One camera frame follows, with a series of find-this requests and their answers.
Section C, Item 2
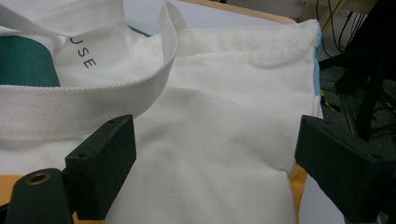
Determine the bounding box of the white table cover sheet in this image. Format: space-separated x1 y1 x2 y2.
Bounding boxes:
122 0 281 36

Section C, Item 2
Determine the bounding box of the yellow black tape marker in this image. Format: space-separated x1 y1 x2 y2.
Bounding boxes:
320 90 338 113

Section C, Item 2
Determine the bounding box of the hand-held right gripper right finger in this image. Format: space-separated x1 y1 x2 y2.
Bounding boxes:
294 115 396 224

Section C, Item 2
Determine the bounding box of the black metal stand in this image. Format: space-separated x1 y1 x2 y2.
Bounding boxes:
318 0 396 142

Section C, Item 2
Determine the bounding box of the wooden table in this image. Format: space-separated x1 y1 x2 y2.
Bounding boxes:
178 0 297 25

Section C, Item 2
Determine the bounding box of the black hanging cable bundle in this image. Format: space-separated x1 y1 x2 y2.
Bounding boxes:
316 0 369 59

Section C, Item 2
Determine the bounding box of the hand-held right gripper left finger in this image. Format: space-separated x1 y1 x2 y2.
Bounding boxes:
64 114 137 221

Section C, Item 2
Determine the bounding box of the white canvas tote bag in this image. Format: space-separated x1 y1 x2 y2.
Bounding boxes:
0 0 325 224

